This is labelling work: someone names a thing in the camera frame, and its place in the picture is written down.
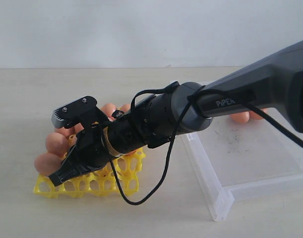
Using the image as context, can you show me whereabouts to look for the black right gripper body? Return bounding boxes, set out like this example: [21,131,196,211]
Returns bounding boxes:
[65,122,109,173]

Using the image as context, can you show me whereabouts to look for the brown egg cluster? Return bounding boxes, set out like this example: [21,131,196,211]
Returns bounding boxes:
[54,123,84,137]

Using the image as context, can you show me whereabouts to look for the brown egg placed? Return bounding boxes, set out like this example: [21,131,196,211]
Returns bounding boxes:
[119,104,131,113]
[101,103,117,121]

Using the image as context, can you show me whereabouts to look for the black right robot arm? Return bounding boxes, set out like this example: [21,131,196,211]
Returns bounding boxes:
[49,41,303,186]

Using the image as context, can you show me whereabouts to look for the yellow plastic egg tray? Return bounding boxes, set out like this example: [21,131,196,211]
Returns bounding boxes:
[33,148,146,198]

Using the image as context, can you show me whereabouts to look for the clear plastic bin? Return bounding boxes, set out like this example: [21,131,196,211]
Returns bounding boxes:
[180,116,303,221]

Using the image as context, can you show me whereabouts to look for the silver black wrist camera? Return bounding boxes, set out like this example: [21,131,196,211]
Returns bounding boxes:
[51,96,109,129]

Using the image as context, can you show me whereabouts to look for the black camera cable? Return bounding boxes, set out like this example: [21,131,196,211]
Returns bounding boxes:
[101,81,303,205]

